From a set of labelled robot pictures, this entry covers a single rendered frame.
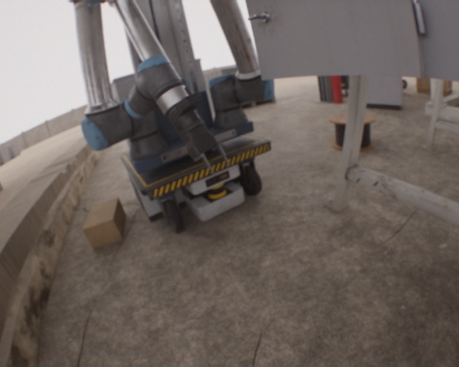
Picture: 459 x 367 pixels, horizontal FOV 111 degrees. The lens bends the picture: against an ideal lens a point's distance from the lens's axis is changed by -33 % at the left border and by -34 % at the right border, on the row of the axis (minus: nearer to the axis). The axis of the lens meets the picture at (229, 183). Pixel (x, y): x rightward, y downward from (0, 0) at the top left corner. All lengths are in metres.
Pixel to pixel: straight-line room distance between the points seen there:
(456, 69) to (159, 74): 0.61
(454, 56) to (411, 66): 0.07
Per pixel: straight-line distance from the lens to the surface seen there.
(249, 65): 1.12
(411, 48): 0.36
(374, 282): 0.88
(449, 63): 0.37
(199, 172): 1.04
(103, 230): 1.37
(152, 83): 0.64
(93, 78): 0.96
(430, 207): 0.89
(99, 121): 0.96
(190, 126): 0.60
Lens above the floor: 0.67
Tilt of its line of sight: 25 degrees down
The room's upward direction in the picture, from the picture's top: 13 degrees counter-clockwise
